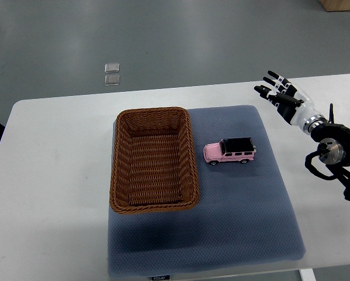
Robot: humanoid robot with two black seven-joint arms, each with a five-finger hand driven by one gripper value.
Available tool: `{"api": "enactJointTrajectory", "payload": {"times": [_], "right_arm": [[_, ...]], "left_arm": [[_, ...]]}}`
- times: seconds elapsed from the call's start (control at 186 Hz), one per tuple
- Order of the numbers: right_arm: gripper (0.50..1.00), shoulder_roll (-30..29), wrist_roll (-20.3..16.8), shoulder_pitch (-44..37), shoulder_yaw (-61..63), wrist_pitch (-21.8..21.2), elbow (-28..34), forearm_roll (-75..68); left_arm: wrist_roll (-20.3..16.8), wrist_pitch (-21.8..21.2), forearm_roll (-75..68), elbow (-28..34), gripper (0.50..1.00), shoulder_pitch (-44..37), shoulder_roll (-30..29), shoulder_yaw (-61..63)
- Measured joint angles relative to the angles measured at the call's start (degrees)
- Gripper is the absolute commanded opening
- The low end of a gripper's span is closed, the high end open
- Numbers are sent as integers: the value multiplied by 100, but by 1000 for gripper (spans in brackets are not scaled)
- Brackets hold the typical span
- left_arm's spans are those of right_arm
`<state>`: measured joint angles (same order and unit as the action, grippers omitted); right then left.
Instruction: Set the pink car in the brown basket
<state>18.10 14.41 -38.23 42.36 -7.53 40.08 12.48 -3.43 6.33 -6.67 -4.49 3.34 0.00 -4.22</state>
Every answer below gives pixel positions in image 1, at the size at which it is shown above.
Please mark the white robotic hand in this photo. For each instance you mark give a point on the white robotic hand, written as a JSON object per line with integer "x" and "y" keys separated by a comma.
{"x": 305, "y": 116}

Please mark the pink toy car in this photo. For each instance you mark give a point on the pink toy car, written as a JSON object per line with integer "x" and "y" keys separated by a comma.
{"x": 241, "y": 150}

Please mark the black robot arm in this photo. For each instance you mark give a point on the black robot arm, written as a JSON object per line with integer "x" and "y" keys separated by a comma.
{"x": 331, "y": 160}

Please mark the brown wicker basket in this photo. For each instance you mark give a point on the brown wicker basket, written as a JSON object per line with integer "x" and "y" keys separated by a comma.
{"x": 153, "y": 162}

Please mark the wooden box corner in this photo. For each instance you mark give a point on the wooden box corner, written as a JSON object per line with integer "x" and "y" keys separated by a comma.
{"x": 336, "y": 5}

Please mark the blue-grey fabric mat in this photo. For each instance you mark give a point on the blue-grey fabric mat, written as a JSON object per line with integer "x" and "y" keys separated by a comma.
{"x": 244, "y": 215}

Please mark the upper floor plate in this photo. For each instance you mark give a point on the upper floor plate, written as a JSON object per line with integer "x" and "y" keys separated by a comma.
{"x": 111, "y": 68}

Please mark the floor plate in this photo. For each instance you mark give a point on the floor plate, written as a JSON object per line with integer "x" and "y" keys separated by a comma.
{"x": 112, "y": 79}
{"x": 111, "y": 68}

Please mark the lower floor plate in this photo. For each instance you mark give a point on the lower floor plate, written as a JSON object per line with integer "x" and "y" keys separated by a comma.
{"x": 112, "y": 79}

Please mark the white table leg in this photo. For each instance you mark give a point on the white table leg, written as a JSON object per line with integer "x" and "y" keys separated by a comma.
{"x": 307, "y": 275}

